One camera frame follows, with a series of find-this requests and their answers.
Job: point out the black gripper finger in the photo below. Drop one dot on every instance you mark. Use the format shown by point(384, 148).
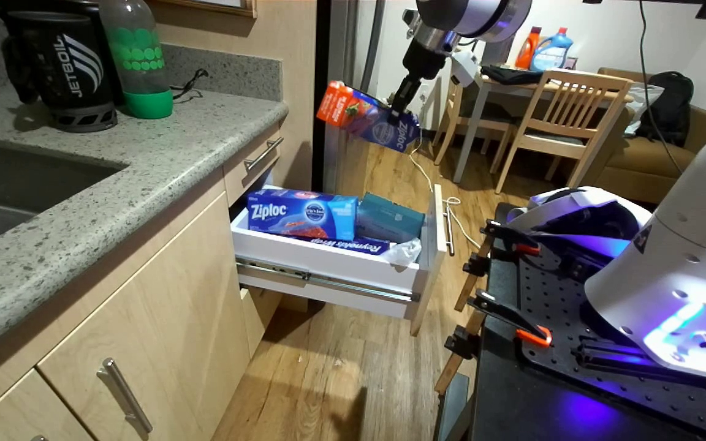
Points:
point(407, 96)

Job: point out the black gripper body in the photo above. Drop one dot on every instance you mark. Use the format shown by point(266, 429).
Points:
point(428, 67)

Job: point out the orange-ended Ziploc box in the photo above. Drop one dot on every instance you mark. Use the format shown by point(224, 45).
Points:
point(367, 114)

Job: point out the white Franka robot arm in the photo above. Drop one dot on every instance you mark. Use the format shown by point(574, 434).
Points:
point(680, 246)

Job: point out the dark blue Ziploc box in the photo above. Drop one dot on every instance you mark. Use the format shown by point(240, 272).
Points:
point(361, 246)

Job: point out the blue Ziploc bag box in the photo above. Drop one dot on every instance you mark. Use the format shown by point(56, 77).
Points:
point(289, 211)

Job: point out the small closed wood drawer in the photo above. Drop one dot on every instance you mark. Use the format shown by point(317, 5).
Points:
point(252, 175)

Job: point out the white open drawer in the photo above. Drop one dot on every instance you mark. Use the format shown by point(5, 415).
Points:
point(320, 265)

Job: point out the light wood base cabinet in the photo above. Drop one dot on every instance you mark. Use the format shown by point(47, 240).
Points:
point(148, 327)

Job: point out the white-legged dining table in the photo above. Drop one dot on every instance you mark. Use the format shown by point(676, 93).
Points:
point(472, 114)

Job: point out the stainless steel refrigerator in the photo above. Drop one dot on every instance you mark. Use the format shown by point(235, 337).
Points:
point(355, 49)

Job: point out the plain wooden chair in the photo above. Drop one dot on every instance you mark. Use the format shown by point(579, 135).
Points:
point(485, 126)

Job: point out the black cloth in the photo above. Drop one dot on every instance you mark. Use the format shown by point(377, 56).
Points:
point(515, 75)

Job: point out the orange detergent bottle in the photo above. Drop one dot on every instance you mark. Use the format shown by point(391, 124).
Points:
point(528, 49)

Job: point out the teal Lifegogo box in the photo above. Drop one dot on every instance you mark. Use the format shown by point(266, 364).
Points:
point(391, 216)

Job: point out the clear blue detergent bottle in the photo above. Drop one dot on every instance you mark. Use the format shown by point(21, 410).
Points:
point(556, 49)

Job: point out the slat-back wooden chair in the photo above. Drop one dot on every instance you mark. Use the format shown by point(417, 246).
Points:
point(564, 114)

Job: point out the white plastic bag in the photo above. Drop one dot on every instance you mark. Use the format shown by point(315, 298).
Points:
point(405, 254)

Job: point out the black orange bar clamp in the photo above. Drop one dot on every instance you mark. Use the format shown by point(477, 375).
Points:
point(514, 239)
point(525, 331)

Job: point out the black bag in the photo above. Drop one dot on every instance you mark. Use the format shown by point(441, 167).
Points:
point(665, 107)

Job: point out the tan sofa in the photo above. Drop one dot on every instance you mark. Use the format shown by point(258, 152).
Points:
point(655, 167)

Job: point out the green soda bottle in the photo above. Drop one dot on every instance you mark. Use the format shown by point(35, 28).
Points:
point(146, 75)

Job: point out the black perforated robot cart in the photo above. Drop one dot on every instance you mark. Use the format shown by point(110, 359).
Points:
point(532, 393)

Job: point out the black Jetboil cooking cup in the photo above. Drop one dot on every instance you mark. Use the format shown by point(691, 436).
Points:
point(62, 56)

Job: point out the steel kitchen sink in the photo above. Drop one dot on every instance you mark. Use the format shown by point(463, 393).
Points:
point(19, 185)

